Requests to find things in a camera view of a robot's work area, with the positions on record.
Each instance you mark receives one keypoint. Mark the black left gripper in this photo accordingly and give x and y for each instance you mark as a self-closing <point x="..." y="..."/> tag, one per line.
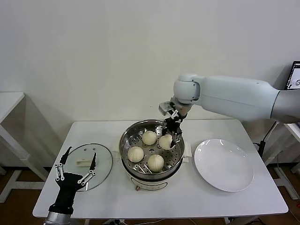
<point x="69" y="185"/>

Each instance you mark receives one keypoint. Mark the perforated steel steamer basket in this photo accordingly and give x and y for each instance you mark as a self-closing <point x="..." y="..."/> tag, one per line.
<point x="127" y="140"/>

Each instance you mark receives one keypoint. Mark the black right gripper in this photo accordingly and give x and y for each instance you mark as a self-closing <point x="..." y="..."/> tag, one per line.
<point x="174" y="125"/>

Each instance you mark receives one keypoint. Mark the white empty side table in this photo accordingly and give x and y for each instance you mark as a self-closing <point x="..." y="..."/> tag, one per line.
<point x="9" y="103"/>

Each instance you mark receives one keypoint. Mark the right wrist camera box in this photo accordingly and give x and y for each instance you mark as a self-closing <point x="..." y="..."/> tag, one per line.
<point x="167" y="107"/>

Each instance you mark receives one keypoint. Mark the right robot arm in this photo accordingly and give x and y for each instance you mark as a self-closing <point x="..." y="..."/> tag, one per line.
<point x="234" y="96"/>

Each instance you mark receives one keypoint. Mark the grey open laptop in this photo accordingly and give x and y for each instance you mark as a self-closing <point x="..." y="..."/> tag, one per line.
<point x="294" y="77"/>

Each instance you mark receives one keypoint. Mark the white steamed baozi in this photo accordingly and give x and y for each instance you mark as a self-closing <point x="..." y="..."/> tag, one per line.
<point x="149" y="137"/>
<point x="155" y="162"/>
<point x="165" y="142"/>
<point x="135" y="154"/>

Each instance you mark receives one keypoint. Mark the white round plate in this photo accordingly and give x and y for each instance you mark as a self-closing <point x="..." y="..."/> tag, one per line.
<point x="222" y="164"/>

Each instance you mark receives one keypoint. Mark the steel steamer pot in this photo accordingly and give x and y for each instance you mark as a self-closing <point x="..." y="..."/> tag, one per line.
<point x="152" y="185"/>

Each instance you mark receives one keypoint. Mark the white laptop desk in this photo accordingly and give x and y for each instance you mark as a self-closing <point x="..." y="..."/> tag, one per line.
<point x="294" y="131"/>

